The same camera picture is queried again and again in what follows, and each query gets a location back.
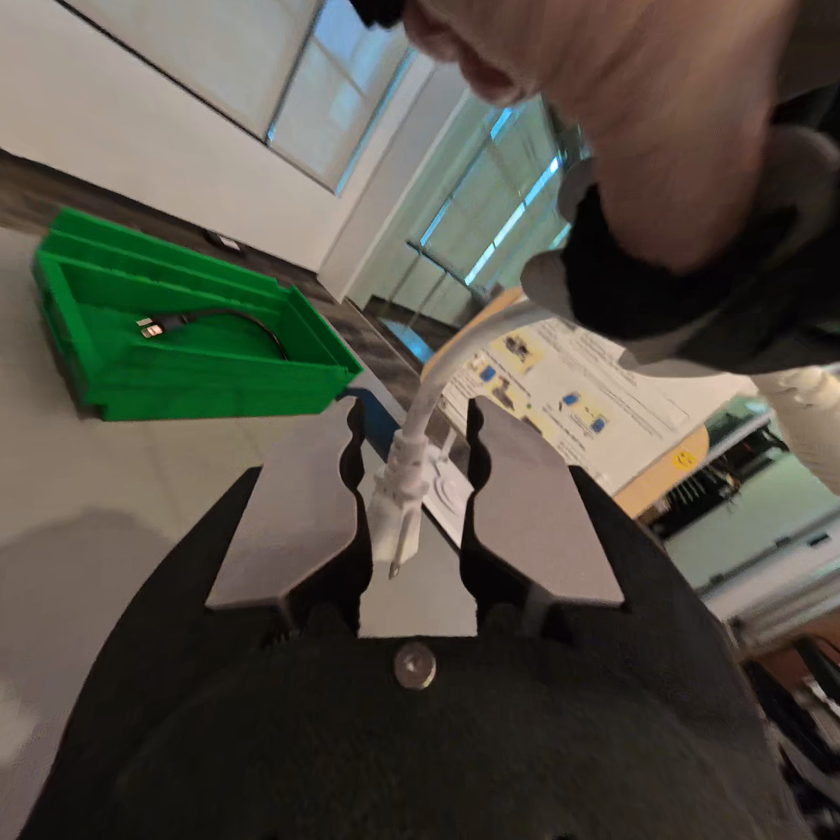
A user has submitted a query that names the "printed instruction sheet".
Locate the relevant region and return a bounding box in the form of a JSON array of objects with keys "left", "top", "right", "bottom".
[{"left": 436, "top": 315, "right": 697, "bottom": 480}]

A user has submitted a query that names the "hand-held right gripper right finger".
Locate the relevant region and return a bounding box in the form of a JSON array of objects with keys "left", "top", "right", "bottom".
[{"left": 458, "top": 395, "right": 626, "bottom": 608}]

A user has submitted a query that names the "white flat device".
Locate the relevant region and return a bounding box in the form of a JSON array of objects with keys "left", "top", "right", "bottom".
[{"left": 420, "top": 453, "right": 476, "bottom": 549}]

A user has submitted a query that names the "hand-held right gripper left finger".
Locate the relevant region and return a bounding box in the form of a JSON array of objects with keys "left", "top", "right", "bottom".
[{"left": 205, "top": 395, "right": 374, "bottom": 613}]

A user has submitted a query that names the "green plastic bin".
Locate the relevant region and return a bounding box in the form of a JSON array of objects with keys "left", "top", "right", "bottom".
[{"left": 33, "top": 206, "right": 365, "bottom": 422}]

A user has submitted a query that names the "window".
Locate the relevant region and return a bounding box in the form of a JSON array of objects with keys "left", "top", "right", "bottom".
[{"left": 266, "top": 0, "right": 421, "bottom": 198}]

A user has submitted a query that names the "black usb cable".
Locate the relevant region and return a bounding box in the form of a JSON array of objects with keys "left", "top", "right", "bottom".
[{"left": 136, "top": 308, "right": 290, "bottom": 362}]

